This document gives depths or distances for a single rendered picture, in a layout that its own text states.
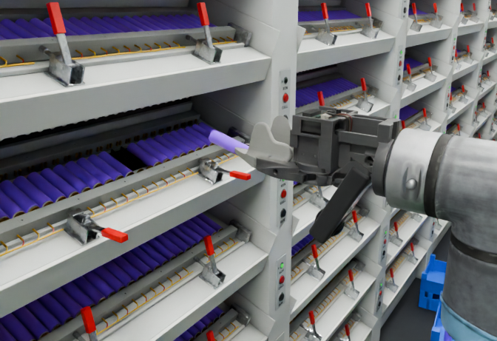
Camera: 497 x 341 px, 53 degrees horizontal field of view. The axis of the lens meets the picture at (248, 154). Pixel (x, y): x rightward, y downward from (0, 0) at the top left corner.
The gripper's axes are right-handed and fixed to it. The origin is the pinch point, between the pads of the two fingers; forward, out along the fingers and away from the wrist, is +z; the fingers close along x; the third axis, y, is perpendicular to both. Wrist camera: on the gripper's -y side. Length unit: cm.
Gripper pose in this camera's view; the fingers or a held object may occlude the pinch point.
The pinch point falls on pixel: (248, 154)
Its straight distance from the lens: 68.0
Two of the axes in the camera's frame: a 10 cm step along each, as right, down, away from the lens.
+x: -5.7, 2.3, -7.9
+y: 0.1, -9.6, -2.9
